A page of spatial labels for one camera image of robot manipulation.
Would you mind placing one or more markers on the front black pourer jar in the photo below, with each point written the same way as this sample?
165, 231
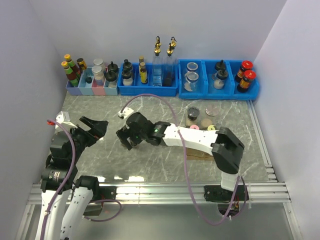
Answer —
111, 78

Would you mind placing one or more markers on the small black cap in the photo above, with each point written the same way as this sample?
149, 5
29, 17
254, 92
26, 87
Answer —
88, 80

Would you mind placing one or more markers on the rear clear glass jar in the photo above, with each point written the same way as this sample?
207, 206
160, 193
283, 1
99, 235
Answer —
192, 67

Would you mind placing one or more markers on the rear black pourer jar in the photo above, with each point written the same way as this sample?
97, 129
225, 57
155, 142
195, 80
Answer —
113, 67

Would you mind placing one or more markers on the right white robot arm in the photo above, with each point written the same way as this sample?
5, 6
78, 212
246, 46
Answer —
226, 149

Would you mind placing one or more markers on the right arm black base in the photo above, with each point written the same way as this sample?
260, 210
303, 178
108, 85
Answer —
216, 194

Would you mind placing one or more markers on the red sauce bottle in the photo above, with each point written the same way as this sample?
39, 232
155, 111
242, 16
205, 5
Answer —
70, 74
72, 64

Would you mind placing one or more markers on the front red sauce bottle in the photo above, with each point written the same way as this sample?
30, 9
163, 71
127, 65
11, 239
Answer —
70, 74

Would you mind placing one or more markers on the front black top shaker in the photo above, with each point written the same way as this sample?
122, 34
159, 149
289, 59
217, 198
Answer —
127, 77

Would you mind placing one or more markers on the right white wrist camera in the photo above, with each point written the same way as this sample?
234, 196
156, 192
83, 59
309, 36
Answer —
126, 112

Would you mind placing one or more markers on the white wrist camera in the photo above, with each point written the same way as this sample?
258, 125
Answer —
62, 118
126, 112

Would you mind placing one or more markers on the black pourer jar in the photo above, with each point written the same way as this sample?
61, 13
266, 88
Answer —
113, 67
111, 78

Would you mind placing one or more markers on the large blue triple bin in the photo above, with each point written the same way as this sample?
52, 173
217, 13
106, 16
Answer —
205, 84

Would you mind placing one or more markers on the silver lid spice jar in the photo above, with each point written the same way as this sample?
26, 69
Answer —
210, 112

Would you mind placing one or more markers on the dark yellow label bottle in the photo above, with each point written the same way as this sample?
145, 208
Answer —
81, 64

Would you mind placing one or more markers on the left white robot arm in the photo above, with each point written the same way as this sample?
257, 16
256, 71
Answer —
64, 199

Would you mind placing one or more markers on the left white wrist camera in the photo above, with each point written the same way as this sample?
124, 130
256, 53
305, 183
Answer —
62, 118

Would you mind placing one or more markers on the light blue storage bin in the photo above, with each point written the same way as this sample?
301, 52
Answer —
86, 88

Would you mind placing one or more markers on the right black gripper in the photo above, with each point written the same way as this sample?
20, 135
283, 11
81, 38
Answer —
123, 136

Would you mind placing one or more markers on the yellow lid spice jar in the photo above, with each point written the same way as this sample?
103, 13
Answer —
211, 128

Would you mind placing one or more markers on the clear glass jar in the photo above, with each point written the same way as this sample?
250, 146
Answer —
192, 67
191, 81

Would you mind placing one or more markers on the purple storage bin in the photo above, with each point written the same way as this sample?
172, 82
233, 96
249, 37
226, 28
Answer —
73, 90

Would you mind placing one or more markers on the front silver lid jar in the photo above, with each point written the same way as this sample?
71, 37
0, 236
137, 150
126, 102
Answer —
99, 75

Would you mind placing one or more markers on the rear silver lid jar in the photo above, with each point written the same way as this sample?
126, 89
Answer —
99, 62

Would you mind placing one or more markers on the front red lid sauce jar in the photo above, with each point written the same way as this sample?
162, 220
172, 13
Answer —
247, 78

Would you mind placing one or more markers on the front clear glass jar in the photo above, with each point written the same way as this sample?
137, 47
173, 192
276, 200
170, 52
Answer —
191, 81

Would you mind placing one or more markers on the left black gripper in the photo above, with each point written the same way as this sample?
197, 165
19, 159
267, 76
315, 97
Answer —
97, 130

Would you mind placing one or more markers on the front cork yellow bottle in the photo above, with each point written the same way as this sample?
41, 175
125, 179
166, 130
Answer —
143, 73

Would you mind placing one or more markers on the rear red sauce bottle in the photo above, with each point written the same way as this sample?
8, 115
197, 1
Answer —
72, 64

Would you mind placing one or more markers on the pink lid spice jar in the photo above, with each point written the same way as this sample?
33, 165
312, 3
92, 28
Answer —
195, 127

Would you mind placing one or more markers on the pink storage bin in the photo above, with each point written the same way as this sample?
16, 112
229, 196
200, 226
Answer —
98, 90

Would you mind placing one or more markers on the left glass oil bottle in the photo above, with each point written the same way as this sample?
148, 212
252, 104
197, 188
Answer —
157, 64

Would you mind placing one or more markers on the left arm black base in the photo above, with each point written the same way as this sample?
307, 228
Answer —
105, 192

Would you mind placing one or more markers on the pale blue storage bin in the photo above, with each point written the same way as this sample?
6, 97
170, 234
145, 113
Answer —
111, 91

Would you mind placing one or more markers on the rear black top shaker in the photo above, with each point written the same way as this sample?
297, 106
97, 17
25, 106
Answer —
127, 65

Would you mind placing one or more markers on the right dark oil bottle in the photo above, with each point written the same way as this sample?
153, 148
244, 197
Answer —
169, 64

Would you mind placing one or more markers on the front black lid sugar jar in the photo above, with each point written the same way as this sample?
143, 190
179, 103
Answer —
219, 79

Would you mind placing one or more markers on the rear black lid jar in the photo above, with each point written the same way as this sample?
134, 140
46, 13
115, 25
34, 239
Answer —
220, 65

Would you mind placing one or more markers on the blue divided crate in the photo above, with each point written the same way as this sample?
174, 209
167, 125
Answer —
138, 87

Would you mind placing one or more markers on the rear cork bottle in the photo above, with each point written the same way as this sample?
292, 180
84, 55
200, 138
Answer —
141, 60

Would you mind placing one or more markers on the black shaker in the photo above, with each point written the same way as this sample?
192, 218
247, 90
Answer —
127, 65
127, 77

